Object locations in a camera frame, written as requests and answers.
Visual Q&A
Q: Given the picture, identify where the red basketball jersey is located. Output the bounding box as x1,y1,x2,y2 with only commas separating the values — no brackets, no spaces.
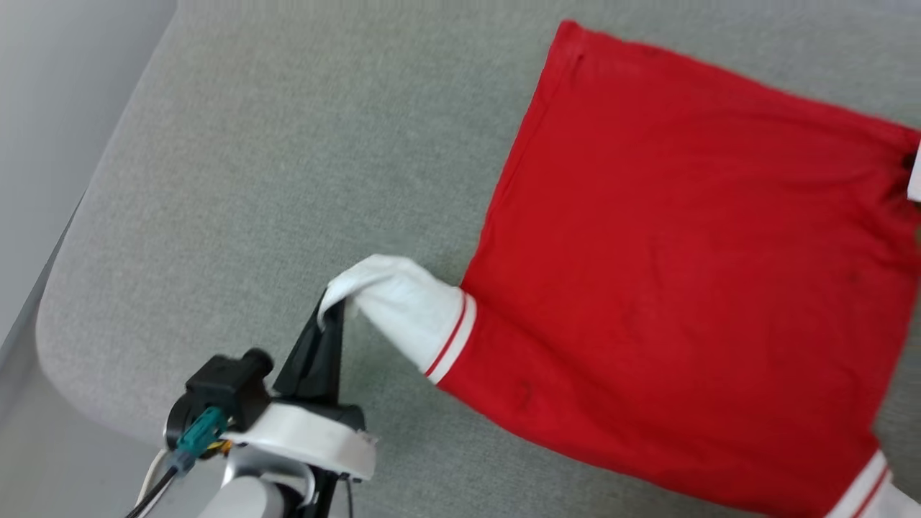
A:
318,20,921,518

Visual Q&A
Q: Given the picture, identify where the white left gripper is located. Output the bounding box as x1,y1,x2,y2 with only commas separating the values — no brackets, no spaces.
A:
223,291,378,481

